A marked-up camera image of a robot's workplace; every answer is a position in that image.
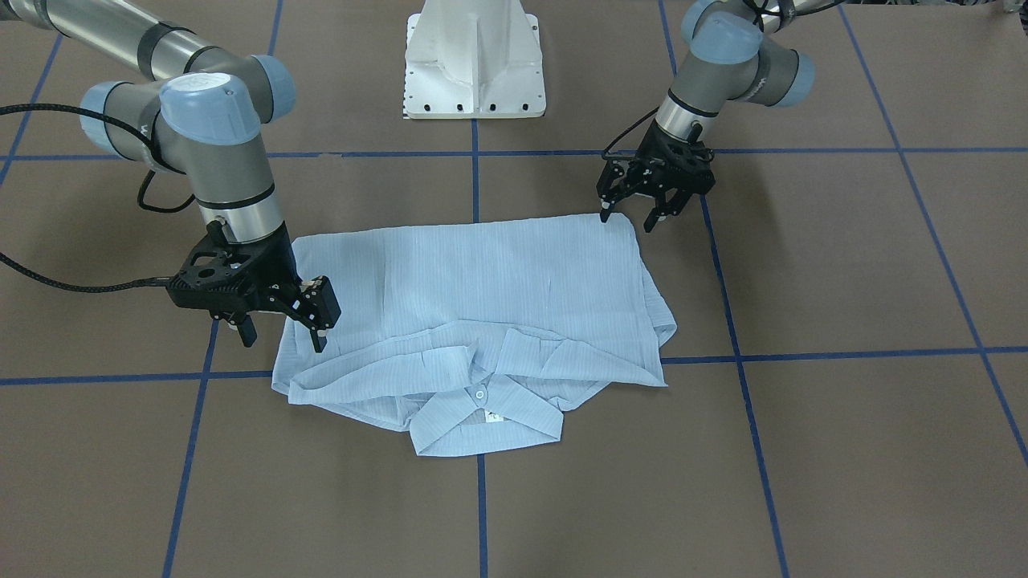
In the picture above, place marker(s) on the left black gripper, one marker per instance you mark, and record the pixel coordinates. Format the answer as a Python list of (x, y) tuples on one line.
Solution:
[(647, 158)]

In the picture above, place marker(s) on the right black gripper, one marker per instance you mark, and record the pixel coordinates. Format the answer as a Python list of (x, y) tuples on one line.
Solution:
[(279, 262)]

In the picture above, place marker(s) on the light blue button shirt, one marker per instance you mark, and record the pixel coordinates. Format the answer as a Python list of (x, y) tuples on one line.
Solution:
[(479, 337)]

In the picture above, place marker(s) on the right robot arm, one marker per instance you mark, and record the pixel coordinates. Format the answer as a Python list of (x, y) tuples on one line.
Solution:
[(198, 113)]

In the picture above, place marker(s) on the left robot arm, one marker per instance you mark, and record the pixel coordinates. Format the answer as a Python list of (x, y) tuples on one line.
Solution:
[(732, 58)]

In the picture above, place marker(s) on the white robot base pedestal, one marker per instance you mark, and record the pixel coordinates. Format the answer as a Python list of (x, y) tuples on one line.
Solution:
[(473, 60)]

